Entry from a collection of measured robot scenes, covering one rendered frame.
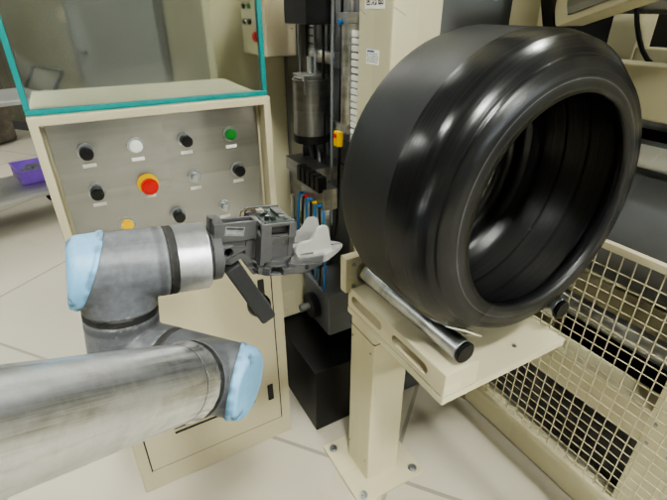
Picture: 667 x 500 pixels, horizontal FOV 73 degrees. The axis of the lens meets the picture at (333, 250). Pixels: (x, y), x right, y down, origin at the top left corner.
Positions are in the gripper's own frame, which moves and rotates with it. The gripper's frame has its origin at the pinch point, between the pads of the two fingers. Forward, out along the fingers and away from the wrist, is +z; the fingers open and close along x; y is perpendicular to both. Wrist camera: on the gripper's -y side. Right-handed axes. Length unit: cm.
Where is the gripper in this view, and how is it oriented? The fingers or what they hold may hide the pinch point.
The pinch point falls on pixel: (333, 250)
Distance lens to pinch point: 71.5
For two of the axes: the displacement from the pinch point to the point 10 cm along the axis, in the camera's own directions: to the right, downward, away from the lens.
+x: -4.9, -4.2, 7.7
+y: 1.1, -9.0, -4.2
